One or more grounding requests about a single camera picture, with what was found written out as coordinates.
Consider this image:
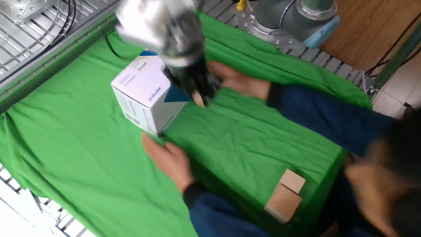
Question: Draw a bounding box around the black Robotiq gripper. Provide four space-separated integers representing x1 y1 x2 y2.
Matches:
164 59 218 107

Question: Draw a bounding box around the white blue cardboard box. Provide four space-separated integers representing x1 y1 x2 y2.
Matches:
111 49 191 138

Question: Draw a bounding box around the right forearm blue sleeve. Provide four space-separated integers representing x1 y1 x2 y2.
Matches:
266 82 401 157

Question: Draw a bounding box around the left forearm blue sleeve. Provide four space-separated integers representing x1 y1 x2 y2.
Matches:
182 181 274 237

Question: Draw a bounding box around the person's right hand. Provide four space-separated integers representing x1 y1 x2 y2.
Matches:
206 61 272 101

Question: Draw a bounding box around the person's left hand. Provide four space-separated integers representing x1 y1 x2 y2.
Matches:
140 132 197 194

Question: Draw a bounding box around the white wrist-mounted box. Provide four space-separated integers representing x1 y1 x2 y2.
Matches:
114 0 198 50

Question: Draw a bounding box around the wooden cube block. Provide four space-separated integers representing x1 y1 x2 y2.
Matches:
279 169 307 195

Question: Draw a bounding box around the green cloth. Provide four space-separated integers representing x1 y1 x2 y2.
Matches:
0 11 373 237

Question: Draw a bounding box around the long wooden block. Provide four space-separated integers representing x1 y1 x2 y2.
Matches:
262 182 303 225

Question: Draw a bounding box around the silver perforated mounting plate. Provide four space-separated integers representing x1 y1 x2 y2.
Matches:
0 0 57 26

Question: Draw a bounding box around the person's head black hair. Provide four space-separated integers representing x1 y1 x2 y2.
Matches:
343 108 421 237

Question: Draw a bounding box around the pile of white papers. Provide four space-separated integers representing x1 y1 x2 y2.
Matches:
0 179 62 237

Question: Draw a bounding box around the thin black cable loop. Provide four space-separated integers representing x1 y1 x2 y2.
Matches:
49 0 124 61

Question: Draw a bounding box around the metal post foot bracket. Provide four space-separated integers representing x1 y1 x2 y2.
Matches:
366 84 380 101

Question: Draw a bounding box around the black floor cable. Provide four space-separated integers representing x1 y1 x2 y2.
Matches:
364 13 421 77

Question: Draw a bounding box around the aluminium frame post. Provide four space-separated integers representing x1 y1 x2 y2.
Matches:
370 29 421 90

